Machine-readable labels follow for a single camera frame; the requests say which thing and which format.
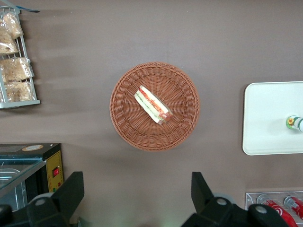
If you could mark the round brown wicker basket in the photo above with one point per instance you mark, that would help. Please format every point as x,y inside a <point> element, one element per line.
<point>127,118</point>

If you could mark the clear bag of rice snacks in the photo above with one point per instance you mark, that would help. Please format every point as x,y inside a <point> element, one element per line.
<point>7,45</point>
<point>14,24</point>
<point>15,68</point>
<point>19,91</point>

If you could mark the blue strip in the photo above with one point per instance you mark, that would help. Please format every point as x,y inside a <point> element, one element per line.
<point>29,10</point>

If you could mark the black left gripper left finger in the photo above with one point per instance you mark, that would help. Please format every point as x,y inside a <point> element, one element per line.
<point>68,194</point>

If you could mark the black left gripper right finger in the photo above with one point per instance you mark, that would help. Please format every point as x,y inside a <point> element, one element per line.
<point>203,196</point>

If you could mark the green gum bottle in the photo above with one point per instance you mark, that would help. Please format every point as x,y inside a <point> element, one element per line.
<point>293,122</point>

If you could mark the cream plastic tray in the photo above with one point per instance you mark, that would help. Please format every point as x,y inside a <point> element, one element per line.
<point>265,118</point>

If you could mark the clear acrylic bottle rack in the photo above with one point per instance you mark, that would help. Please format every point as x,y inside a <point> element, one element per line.
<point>251,198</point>

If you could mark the wrapped triangle sandwich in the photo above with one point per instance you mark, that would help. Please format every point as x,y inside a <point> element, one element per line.
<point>151,104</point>

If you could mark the black yellow food warmer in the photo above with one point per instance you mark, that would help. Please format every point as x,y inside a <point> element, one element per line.
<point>53,160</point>

